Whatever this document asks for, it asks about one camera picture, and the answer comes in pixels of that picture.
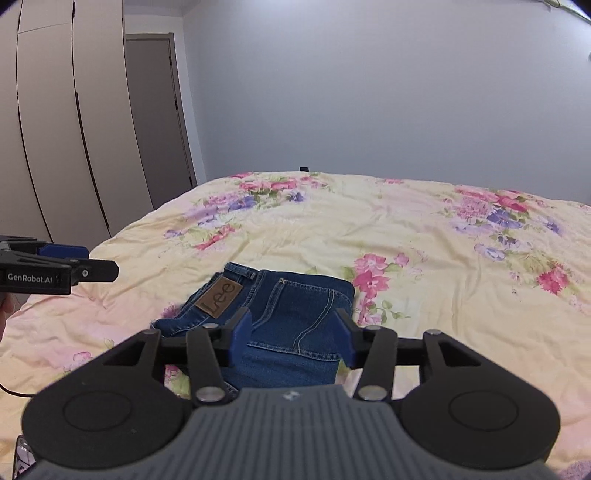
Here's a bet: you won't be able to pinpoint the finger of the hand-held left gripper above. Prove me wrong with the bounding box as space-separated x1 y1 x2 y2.
0 235 90 263
69 258 119 284

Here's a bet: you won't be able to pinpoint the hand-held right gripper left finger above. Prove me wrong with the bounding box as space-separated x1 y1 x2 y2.
102 308 254 408

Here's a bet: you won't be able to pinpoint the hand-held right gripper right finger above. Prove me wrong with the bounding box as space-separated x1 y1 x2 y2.
333 308 486 401

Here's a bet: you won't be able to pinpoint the blue denim pants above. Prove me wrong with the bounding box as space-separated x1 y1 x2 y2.
150 262 356 400

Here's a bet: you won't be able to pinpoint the person's left hand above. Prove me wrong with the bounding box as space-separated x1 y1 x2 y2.
0 294 16 344

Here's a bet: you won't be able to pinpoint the floral yellow bedspread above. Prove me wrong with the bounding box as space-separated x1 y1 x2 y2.
0 172 591 480

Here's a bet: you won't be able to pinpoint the beige wardrobe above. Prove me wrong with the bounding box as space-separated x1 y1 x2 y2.
0 0 156 254

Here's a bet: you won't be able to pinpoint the grey-brown door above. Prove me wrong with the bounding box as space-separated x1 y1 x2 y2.
124 33 199 212

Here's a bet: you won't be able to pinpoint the dark small device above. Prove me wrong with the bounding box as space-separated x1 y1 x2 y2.
14 435 37 477

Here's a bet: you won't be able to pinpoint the purple cloth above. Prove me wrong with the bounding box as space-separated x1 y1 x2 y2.
551 459 591 480

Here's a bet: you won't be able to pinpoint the black cable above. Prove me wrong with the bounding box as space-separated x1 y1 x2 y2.
0 382 37 398

